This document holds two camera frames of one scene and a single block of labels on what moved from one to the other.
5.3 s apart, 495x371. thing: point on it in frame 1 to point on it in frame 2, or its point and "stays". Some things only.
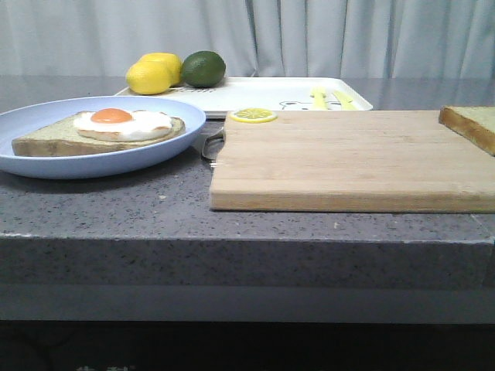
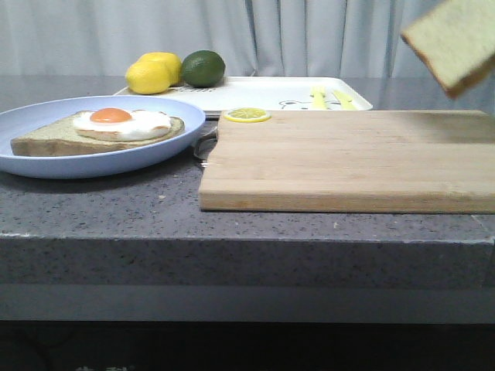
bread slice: x=62 y=138 stays
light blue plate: x=17 y=121 stays
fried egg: x=121 y=124 stays
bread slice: x=475 y=124 to x=456 y=40
